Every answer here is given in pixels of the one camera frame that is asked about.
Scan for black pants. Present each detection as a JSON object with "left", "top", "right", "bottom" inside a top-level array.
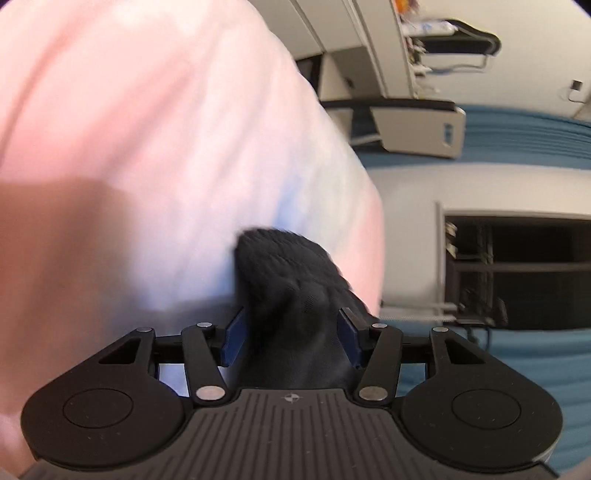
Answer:
[{"left": 235, "top": 228, "right": 370, "bottom": 390}]

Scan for dark window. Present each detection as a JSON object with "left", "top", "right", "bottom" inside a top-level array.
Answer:
[{"left": 442, "top": 211, "right": 590, "bottom": 330}]

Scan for large blue curtain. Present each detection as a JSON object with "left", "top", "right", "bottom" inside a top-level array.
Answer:
[{"left": 378, "top": 317, "right": 591, "bottom": 434}]

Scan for pastel bed sheet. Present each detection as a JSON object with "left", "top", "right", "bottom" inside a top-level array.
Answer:
[{"left": 1, "top": 1, "right": 385, "bottom": 474}]

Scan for beige chair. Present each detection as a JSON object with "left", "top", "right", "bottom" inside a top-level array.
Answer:
[{"left": 322, "top": 97, "right": 466, "bottom": 159}]

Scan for narrow blue curtain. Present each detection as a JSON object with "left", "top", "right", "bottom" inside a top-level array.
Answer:
[{"left": 356, "top": 105, "right": 590, "bottom": 170}]

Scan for white dressing table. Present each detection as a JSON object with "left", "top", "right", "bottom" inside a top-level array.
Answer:
[{"left": 252, "top": 0, "right": 441, "bottom": 100}]

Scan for black framed mirror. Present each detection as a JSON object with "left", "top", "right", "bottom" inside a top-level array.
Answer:
[{"left": 413, "top": 19, "right": 502, "bottom": 75}]

